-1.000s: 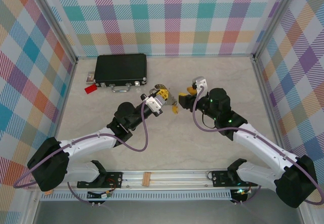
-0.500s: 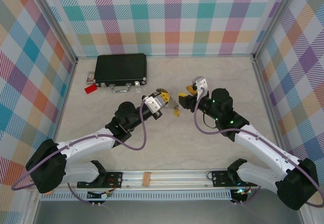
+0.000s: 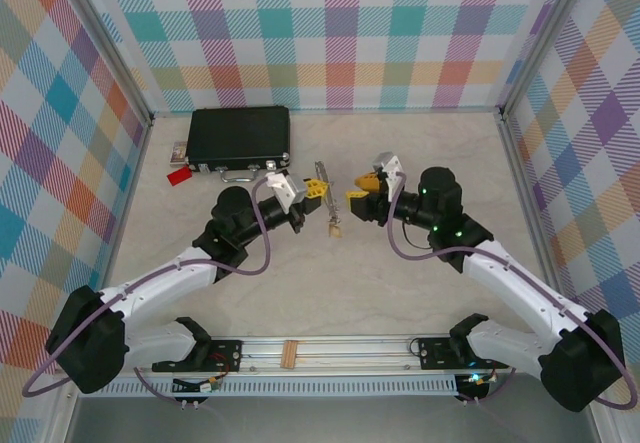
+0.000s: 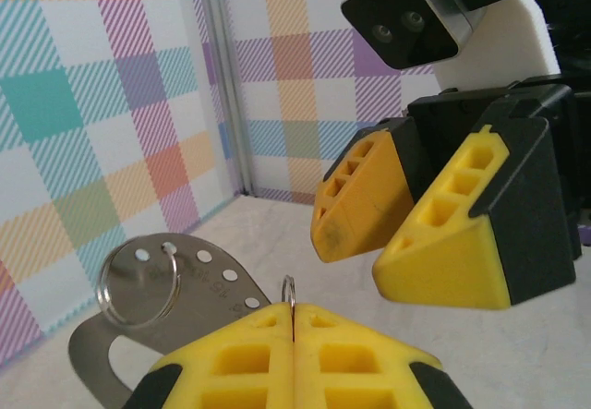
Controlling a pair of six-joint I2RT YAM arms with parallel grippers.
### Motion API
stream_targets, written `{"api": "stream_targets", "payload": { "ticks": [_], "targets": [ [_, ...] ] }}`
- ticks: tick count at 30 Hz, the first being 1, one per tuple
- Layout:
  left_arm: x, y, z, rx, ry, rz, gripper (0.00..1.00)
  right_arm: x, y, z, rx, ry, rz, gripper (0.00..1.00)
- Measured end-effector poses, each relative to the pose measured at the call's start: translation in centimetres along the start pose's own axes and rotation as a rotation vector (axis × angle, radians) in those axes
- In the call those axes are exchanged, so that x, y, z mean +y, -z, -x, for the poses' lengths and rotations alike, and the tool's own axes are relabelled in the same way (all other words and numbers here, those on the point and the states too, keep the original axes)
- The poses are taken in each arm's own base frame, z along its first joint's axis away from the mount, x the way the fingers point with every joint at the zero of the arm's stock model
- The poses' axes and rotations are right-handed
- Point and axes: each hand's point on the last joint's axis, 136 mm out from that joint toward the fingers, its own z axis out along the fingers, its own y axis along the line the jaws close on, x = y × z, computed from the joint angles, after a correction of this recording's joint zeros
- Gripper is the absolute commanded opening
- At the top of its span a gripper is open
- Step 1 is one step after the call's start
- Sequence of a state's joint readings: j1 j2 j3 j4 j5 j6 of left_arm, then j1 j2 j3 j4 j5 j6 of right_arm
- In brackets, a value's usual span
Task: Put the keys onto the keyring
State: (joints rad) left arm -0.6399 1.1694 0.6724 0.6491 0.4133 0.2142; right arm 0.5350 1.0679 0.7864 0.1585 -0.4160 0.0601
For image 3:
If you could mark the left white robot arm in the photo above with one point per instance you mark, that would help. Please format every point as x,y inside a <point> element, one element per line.
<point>150,283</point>

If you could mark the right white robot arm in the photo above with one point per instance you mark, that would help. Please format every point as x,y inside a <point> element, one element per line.
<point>520,283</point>

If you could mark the red toy brick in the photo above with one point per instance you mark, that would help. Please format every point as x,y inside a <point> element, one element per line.
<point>180,175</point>

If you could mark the black briefcase with chrome trim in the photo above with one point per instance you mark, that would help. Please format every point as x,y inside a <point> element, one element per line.
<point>237,135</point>

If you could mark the small printed card box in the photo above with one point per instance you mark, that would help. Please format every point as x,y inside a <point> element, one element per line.
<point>179,153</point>

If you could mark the small wooden block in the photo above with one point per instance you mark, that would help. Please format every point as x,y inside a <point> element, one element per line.
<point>289,354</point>

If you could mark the wiring connector bundle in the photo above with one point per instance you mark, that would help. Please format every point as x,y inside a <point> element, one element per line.
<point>197,386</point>
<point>475,380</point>

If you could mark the aluminium frame floor rail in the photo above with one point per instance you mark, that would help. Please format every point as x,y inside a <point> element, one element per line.
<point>525,188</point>
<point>400,110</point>
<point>125,203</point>

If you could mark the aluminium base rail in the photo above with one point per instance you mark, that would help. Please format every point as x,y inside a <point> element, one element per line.
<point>350,355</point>

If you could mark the aluminium frame post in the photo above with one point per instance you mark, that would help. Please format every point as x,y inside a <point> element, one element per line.
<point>547,38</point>
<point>107,43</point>

